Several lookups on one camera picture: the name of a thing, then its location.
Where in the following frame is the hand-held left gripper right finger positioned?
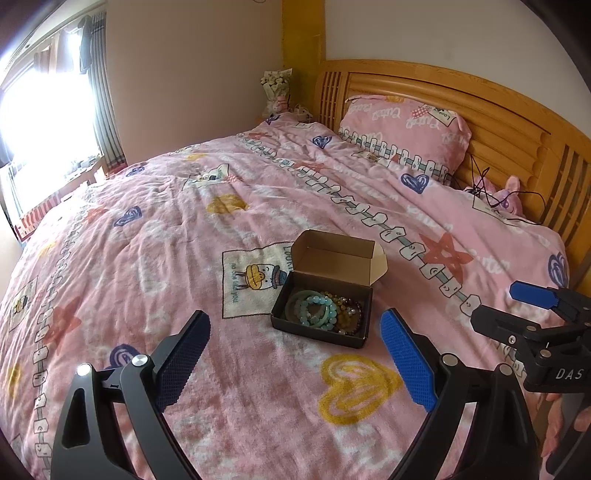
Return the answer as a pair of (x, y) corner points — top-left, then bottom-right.
(379, 308), (541, 480)

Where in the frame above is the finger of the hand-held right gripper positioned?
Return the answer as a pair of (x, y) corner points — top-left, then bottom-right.
(508, 281), (589, 325)
(471, 305), (552, 352)

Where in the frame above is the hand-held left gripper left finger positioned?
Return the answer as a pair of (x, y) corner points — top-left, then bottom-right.
(48, 310), (213, 480)

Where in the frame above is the dark red bead bracelet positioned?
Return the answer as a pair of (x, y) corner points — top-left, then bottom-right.
(344, 298), (371, 334)

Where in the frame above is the yellow bead bracelet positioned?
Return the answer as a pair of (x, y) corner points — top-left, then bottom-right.
(323, 291), (365, 336)

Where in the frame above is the teal bead bracelet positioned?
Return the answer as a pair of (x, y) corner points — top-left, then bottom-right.
(293, 290), (343, 331)

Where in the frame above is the green jade bangle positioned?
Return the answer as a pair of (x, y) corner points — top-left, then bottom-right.
(286, 291), (324, 325)

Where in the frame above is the black cardboard jewelry box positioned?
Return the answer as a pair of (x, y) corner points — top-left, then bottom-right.
(270, 230), (389, 350)

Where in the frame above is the person's right hand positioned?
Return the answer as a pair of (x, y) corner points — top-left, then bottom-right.
(541, 394), (583, 478)

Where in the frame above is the pink plush toy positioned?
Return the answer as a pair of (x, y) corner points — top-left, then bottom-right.
(464, 175), (526, 219)

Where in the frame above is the pink printed blanket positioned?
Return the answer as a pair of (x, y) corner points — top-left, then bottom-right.
(0, 111), (571, 480)

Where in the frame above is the wooden headboard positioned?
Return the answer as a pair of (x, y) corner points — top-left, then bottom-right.
(314, 59), (591, 296)

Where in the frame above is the red striped cloth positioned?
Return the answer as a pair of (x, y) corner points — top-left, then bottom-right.
(14, 191), (64, 241)

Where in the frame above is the pink printed pillow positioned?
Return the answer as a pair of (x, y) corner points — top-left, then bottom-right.
(338, 95), (472, 186)

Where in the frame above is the small wooden table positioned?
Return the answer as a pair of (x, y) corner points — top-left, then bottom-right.
(62, 156), (110, 191)

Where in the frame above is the striped window curtain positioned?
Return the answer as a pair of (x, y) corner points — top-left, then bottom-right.
(90, 11), (127, 175)

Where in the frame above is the flower bouquet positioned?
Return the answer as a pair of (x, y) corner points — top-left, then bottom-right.
(260, 68), (294, 117)

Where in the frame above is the yellow wooden column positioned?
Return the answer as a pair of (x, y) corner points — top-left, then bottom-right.
(281, 0), (328, 126)

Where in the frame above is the dark hanging cloth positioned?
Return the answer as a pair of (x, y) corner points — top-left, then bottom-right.
(78, 4), (95, 75)

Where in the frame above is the black cable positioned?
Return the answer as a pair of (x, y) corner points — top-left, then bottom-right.
(455, 154), (555, 228)

